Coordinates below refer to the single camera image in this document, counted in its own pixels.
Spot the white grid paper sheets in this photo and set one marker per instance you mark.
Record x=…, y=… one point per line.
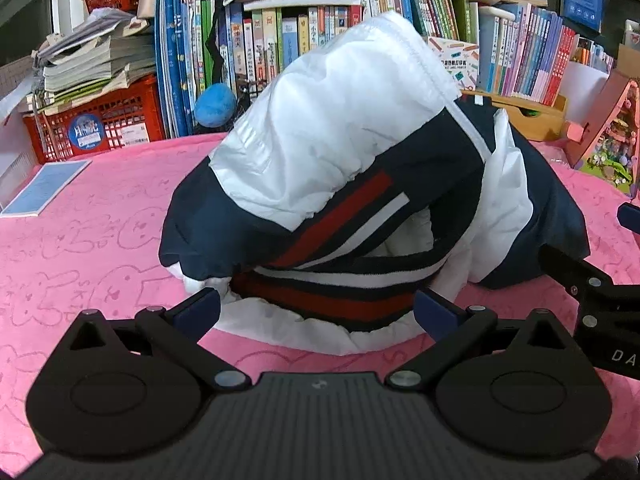
x=15, y=125

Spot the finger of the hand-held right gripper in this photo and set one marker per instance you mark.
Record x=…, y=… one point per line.
x=630, y=219
x=565, y=267

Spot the red plastic crate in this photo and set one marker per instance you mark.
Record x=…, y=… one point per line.
x=125, y=115

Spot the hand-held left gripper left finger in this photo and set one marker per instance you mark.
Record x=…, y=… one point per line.
x=200, y=312

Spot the brown cardboard box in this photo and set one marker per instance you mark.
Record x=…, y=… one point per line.
x=630, y=60

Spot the pink toy house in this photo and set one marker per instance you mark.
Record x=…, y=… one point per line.
x=610, y=140

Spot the stack of paper workbooks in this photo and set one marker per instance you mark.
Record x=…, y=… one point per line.
x=95, y=60

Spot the light blue booklet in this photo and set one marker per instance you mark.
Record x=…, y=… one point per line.
x=45, y=187

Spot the navy white striped jacket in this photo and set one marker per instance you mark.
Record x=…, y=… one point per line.
x=320, y=150

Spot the pink rabbit-print blanket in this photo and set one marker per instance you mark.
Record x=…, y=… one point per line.
x=100, y=260

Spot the row of small books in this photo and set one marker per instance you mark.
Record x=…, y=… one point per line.
x=530, y=55

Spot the blue plush ball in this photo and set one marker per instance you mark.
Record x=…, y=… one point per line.
x=215, y=105

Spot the wooden drawer organizer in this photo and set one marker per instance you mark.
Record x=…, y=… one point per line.
x=525, y=120

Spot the white printed cardboard box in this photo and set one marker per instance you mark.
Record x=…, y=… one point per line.
x=457, y=62

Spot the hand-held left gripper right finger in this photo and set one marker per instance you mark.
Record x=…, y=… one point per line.
x=435, y=312

